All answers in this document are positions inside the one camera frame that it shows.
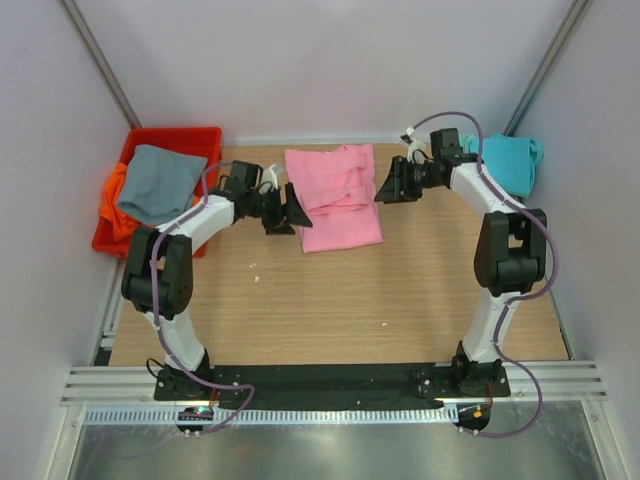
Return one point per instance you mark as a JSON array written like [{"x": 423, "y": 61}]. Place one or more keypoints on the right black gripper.
[{"x": 395, "y": 188}]

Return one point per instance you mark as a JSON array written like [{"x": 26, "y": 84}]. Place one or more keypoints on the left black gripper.
[{"x": 271, "y": 225}]

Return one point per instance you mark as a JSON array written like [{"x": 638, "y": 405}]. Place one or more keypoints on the pink t shirt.
[{"x": 336, "y": 191}]

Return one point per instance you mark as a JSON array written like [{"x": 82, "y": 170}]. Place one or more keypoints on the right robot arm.
[{"x": 510, "y": 255}]

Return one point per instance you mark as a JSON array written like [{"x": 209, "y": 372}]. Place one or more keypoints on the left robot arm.
[{"x": 158, "y": 279}]

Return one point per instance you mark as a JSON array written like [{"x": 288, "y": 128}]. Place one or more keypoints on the red plastic bin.
[{"x": 199, "y": 141}]

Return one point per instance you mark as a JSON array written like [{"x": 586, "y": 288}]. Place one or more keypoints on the teal folded t shirt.
[{"x": 513, "y": 161}]

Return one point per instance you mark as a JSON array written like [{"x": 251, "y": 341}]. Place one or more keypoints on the grey t shirt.
[{"x": 159, "y": 184}]

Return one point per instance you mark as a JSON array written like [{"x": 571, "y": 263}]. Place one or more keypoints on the orange t shirt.
[{"x": 120, "y": 226}]

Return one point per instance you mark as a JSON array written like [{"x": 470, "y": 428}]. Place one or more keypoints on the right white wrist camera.
[{"x": 416, "y": 149}]

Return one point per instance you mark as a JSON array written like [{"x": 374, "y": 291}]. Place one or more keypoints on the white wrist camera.
[
  {"x": 416, "y": 149},
  {"x": 271, "y": 175}
]

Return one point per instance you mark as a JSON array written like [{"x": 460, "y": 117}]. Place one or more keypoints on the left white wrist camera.
[{"x": 271, "y": 175}]

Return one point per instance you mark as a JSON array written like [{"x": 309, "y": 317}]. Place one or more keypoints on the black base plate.
[{"x": 308, "y": 387}]

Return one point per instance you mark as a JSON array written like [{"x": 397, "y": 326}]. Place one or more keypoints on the right corner metal post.
[{"x": 560, "y": 40}]

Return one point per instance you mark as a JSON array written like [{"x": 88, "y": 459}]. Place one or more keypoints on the corner metal post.
[
  {"x": 100, "y": 62},
  {"x": 560, "y": 40}
]

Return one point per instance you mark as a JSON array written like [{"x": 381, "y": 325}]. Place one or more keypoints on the slotted cable duct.
[{"x": 197, "y": 415}]

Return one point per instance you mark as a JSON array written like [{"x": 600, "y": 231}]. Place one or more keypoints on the left corner metal post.
[{"x": 100, "y": 62}]

